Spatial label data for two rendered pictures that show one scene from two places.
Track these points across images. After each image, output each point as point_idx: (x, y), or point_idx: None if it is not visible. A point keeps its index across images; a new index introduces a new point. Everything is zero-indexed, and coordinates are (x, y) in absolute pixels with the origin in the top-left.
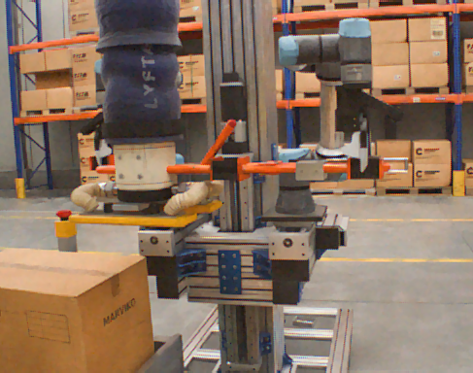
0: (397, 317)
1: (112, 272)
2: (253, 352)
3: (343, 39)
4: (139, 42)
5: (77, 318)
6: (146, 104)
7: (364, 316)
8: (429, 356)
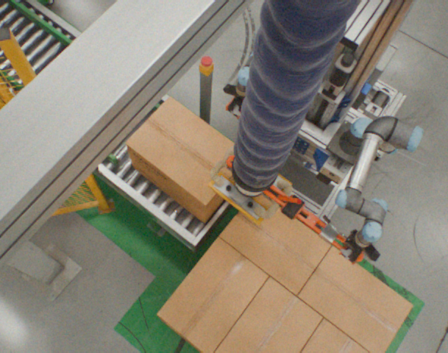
0: None
1: (226, 175)
2: (304, 159)
3: (362, 234)
4: (257, 175)
5: (204, 208)
6: (255, 185)
7: (426, 76)
8: (436, 151)
